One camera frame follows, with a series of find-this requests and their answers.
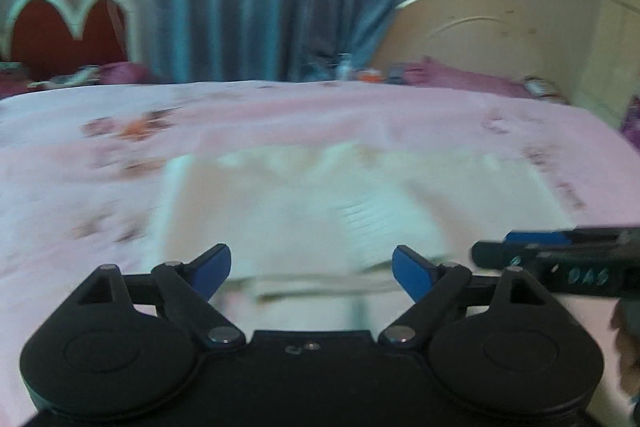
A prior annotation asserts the cream arched headboard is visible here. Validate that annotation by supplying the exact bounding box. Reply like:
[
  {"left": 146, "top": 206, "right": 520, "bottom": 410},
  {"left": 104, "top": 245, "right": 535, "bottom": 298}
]
[{"left": 372, "top": 0, "right": 546, "bottom": 80}]

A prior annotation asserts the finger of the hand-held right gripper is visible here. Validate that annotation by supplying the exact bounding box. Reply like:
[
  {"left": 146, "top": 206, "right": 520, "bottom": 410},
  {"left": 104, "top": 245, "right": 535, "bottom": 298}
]
[
  {"left": 472, "top": 241, "right": 547, "bottom": 270},
  {"left": 503, "top": 227, "right": 640, "bottom": 253}
]

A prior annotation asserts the person's right hand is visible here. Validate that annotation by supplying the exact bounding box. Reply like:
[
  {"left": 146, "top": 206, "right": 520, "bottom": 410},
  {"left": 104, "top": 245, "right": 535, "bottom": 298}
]
[{"left": 610, "top": 296, "right": 640, "bottom": 408}]

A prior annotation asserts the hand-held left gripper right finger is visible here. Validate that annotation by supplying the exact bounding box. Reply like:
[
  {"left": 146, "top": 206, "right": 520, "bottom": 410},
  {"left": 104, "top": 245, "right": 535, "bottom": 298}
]
[{"left": 378, "top": 244, "right": 551, "bottom": 350}]

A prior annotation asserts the purple cloth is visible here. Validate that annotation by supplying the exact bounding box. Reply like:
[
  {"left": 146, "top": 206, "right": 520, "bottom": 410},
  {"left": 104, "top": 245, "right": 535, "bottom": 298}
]
[{"left": 619, "top": 96, "right": 640, "bottom": 135}]

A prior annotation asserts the cream wardrobe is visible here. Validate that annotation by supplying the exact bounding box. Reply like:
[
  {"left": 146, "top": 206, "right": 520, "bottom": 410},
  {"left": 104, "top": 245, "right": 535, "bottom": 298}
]
[{"left": 572, "top": 0, "right": 640, "bottom": 130}]

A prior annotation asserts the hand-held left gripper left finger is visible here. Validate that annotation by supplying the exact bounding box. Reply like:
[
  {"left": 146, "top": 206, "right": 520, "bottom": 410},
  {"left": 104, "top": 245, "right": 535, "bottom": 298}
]
[{"left": 76, "top": 243, "right": 247, "bottom": 351}]

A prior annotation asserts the small printed box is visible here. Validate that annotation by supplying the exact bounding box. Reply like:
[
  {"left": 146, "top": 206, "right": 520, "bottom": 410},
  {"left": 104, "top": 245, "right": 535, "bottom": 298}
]
[{"left": 522, "top": 77, "right": 560, "bottom": 98}]

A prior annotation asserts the patterned cloth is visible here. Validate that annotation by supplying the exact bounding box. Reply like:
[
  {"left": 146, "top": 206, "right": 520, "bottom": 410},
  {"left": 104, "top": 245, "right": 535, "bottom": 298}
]
[{"left": 27, "top": 66, "right": 103, "bottom": 90}]

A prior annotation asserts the cream white knit garment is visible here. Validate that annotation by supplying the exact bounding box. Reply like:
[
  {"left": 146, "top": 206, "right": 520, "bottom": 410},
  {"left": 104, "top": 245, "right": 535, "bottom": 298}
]
[{"left": 151, "top": 143, "right": 577, "bottom": 334}]

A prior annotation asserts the purple pillow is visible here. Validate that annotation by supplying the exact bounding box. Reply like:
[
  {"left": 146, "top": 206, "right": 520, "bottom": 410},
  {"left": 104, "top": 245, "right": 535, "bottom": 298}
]
[
  {"left": 97, "top": 61, "right": 153, "bottom": 85},
  {"left": 402, "top": 56, "right": 532, "bottom": 98}
]

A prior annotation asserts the pink floral bedsheet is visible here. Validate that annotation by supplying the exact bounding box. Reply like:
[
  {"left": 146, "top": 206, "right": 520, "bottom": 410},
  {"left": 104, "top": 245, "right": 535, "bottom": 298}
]
[{"left": 0, "top": 78, "right": 640, "bottom": 427}]

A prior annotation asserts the red heart-shaped headboard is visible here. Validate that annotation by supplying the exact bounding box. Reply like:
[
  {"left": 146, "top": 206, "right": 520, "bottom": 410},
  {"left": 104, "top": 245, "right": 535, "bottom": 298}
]
[{"left": 4, "top": 0, "right": 146, "bottom": 80}]

